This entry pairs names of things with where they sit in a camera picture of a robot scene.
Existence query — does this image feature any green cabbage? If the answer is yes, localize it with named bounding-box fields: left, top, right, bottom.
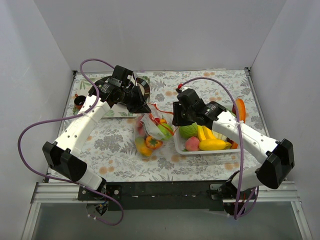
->
left=179, top=122, right=198, bottom=139

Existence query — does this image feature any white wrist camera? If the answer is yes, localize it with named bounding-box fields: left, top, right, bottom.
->
left=175, top=84, right=189, bottom=94
left=126, top=72, right=137, bottom=90

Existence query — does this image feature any yellow mango in basket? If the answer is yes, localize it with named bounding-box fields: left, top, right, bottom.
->
left=198, top=139, right=232, bottom=151

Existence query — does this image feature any white plastic basket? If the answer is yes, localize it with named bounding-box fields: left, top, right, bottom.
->
left=174, top=127, right=240, bottom=155

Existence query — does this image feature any orange papaya slice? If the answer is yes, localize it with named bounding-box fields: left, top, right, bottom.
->
left=235, top=98, right=246, bottom=123

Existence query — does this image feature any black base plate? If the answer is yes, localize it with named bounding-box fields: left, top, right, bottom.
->
left=77, top=179, right=248, bottom=212

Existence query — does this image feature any green apple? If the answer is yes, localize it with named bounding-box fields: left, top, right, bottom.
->
left=157, top=123, right=174, bottom=141

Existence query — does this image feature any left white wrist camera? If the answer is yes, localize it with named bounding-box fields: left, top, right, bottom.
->
left=126, top=72, right=137, bottom=90

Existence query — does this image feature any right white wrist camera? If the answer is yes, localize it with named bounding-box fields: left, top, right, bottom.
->
left=175, top=84, right=189, bottom=94

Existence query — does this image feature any green lettuce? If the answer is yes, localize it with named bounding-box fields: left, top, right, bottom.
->
left=213, top=131, right=227, bottom=141

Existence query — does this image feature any small brown clay cup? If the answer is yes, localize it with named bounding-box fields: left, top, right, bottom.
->
left=73, top=94, right=86, bottom=110

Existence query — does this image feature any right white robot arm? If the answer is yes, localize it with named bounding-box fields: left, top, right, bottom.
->
left=173, top=88, right=295, bottom=199

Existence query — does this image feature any floral tablecloth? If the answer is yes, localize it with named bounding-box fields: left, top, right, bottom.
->
left=79, top=69, right=267, bottom=182

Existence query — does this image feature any aluminium frame rail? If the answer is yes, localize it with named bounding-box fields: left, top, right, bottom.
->
left=31, top=181, right=301, bottom=203

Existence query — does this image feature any pink peach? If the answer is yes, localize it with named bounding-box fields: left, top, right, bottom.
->
left=184, top=136, right=200, bottom=152

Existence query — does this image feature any floral serving tray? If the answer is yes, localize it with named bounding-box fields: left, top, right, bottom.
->
left=71, top=74, right=137, bottom=119

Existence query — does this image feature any yellow green mango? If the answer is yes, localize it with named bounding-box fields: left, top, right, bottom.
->
left=134, top=137, right=153, bottom=157

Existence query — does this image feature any striped rim ceramic plate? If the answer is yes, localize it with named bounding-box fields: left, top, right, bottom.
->
left=136, top=77, right=150, bottom=102

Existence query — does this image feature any clear zip bag orange zipper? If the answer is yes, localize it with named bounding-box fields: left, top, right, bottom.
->
left=134, top=103, right=176, bottom=158

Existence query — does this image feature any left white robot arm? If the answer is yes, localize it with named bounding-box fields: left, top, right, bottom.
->
left=42, top=65, right=151, bottom=200

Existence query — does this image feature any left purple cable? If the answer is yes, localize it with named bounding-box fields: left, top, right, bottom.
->
left=17, top=58, right=117, bottom=185

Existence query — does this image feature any red lychee bunch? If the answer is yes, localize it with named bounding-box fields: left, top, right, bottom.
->
left=136, top=115, right=157, bottom=138

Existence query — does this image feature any orange red pepper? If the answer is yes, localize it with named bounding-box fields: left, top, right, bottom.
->
left=145, top=135, right=163, bottom=150

